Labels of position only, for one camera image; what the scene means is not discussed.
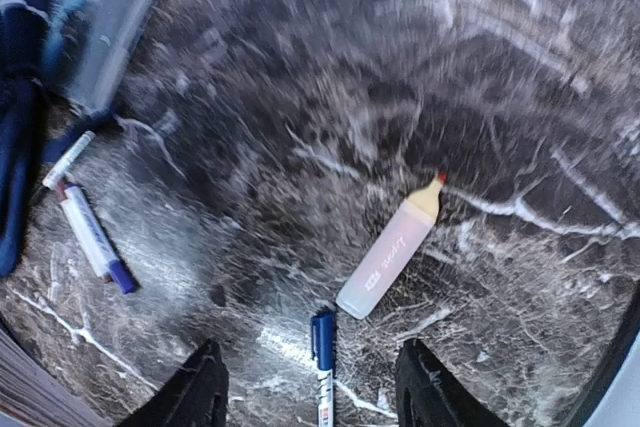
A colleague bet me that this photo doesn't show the black front rail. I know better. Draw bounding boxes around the black front rail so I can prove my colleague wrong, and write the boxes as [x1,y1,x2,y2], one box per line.
[569,316,640,427]

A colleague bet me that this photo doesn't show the dark blue hardcover book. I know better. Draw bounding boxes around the dark blue hardcover book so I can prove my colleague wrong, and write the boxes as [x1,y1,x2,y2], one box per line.
[42,0,158,117]

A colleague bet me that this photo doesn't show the navy blue student backpack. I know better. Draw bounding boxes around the navy blue student backpack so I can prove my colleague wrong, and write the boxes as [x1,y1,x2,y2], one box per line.
[1,0,116,278]

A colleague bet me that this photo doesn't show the black capped white marker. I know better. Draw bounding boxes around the black capped white marker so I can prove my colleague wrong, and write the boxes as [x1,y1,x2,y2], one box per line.
[42,131,96,190]

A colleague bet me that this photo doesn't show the purple capped white marker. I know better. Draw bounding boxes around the purple capped white marker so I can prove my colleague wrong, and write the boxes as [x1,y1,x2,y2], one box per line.
[58,182,137,294]

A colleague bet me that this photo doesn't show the red capped white marker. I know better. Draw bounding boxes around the red capped white marker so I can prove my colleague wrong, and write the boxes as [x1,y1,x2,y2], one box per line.
[55,181,116,282]

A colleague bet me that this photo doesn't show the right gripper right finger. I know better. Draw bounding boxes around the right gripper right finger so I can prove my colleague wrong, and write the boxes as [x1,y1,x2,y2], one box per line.
[395,338,506,427]

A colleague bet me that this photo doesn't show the blue capped thin pen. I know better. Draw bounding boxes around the blue capped thin pen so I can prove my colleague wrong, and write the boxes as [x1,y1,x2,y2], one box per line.
[311,309,335,427]

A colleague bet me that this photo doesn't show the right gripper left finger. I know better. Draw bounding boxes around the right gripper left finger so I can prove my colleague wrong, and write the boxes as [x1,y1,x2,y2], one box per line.
[119,339,229,427]

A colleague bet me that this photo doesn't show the pink illustrated paperback book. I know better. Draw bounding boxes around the pink illustrated paperback book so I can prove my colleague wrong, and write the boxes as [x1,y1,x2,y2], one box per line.
[1,330,110,426]

